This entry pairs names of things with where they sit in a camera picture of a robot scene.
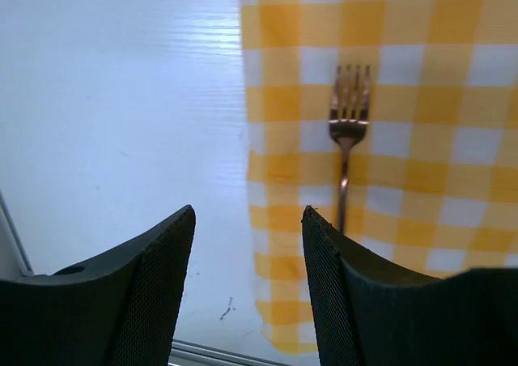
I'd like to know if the copper fork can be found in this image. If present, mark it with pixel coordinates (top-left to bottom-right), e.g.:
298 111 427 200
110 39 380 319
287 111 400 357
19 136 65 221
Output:
328 65 371 232

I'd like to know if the yellow checkered cloth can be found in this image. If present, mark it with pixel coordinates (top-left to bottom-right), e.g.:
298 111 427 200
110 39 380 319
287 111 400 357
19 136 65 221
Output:
240 0 517 355

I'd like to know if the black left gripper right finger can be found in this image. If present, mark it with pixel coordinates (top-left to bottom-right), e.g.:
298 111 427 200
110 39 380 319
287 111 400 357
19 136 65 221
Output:
302 207 517 365

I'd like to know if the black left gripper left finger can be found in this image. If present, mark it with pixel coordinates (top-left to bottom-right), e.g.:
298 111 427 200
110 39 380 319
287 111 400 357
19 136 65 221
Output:
0 204 197 366

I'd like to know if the aluminium table frame rail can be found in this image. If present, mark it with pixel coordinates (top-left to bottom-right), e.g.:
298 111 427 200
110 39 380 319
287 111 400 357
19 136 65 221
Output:
0 189 321 366

